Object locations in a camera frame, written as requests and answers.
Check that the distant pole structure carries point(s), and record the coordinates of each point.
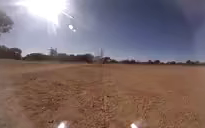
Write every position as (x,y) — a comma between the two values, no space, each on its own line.
(101,52)

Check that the distant row of trees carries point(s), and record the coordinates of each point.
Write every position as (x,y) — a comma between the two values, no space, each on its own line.
(70,57)

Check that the distant tower structure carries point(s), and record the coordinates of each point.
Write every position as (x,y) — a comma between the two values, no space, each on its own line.
(52,51)

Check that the robot's own part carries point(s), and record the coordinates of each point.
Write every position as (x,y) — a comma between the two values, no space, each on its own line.
(133,125)
(61,125)

